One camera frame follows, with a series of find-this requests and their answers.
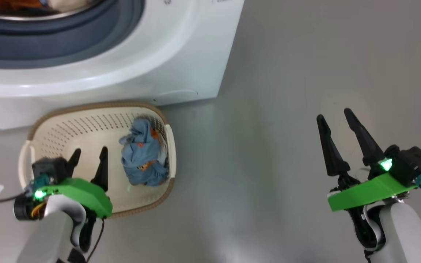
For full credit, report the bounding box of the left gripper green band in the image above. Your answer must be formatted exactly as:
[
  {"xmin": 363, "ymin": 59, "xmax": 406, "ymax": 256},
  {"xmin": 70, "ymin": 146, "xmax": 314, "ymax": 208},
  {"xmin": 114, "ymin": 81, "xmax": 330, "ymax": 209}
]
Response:
[{"xmin": 31, "ymin": 146, "xmax": 113, "ymax": 253}]

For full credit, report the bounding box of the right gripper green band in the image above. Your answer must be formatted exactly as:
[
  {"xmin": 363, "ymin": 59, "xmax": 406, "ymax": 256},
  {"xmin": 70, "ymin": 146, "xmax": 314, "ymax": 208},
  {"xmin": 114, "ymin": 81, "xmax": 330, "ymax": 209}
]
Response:
[{"xmin": 316, "ymin": 108, "xmax": 418, "ymax": 253}]

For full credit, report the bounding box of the blue printed garment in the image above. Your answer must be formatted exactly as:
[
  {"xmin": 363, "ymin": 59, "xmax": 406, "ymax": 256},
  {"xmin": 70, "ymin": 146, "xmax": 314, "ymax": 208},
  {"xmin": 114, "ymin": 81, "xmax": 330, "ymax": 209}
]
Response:
[{"xmin": 118, "ymin": 116, "xmax": 170, "ymax": 187}]

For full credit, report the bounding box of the cream garment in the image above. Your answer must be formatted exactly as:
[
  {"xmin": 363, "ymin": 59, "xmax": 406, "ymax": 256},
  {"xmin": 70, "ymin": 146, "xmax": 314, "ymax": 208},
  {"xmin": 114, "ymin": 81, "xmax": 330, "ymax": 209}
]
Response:
[{"xmin": 46, "ymin": 0, "xmax": 98, "ymax": 13}]

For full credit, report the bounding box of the cream perforated laundry basket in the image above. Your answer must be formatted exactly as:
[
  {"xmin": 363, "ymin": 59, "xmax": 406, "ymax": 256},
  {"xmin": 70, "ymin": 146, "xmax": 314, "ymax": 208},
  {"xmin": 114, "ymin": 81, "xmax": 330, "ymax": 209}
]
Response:
[{"xmin": 18, "ymin": 102, "xmax": 177, "ymax": 219}]

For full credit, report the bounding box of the white front-load washing machine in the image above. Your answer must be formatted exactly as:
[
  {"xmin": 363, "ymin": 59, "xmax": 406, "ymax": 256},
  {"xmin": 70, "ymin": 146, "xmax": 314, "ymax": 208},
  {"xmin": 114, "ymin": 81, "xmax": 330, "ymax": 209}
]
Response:
[{"xmin": 0, "ymin": 0, "xmax": 246, "ymax": 130}]

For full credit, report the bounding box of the round filter cover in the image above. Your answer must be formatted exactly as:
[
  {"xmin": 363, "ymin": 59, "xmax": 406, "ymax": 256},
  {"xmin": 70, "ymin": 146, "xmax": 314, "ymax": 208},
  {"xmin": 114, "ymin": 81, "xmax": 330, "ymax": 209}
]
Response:
[{"xmin": 154, "ymin": 89, "xmax": 198, "ymax": 105}]

